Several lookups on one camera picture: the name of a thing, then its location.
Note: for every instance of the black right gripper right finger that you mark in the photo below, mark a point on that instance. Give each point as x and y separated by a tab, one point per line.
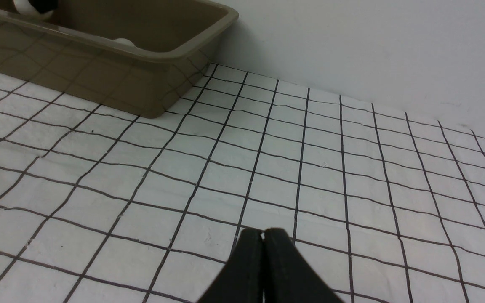
288	278

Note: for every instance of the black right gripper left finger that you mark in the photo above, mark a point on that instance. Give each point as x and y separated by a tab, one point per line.
240	279

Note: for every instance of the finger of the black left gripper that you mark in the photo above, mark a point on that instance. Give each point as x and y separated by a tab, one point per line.
44	6

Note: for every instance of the white ball with logo bottom-left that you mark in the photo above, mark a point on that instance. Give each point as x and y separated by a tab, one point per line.
124	42

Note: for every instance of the olive green plastic bin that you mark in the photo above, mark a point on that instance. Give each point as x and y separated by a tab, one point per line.
74	52

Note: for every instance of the white black grid tablecloth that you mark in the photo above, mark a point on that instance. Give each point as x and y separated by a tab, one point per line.
102	206

